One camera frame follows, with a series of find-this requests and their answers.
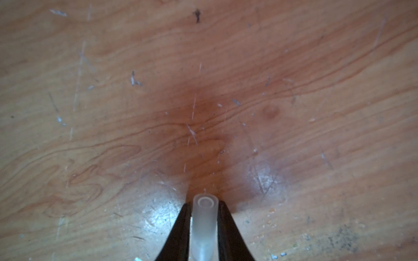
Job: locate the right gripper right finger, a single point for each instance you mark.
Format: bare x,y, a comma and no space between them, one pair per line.
231,246

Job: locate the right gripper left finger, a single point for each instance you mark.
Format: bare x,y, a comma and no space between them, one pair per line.
176,247

